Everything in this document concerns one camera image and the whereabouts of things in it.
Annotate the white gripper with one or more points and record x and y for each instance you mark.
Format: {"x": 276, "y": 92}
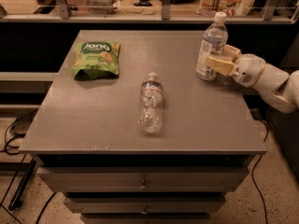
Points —
{"x": 249, "y": 68}

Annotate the grey drawer cabinet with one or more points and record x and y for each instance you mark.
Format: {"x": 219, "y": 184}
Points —
{"x": 154, "y": 145}

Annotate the green snack bag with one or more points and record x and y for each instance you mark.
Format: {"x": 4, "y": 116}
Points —
{"x": 95, "y": 60}

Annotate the drawer knob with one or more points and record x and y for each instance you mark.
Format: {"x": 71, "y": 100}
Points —
{"x": 144, "y": 185}
{"x": 144, "y": 211}

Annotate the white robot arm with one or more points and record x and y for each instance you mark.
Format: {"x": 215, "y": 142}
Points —
{"x": 276, "y": 87}

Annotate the blue labelled plastic bottle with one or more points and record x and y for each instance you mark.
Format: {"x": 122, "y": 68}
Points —
{"x": 213, "y": 42}

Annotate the clear crumpled plastic bottle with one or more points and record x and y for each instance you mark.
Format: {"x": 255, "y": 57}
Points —
{"x": 151, "y": 105}

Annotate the grey metal shelf rail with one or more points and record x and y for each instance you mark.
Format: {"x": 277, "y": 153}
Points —
{"x": 175, "y": 11}

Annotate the black metal stand leg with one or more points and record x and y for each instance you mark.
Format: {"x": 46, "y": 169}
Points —
{"x": 27, "y": 169}

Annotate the top drawer knob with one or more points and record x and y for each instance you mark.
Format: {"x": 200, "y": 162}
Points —
{"x": 144, "y": 185}

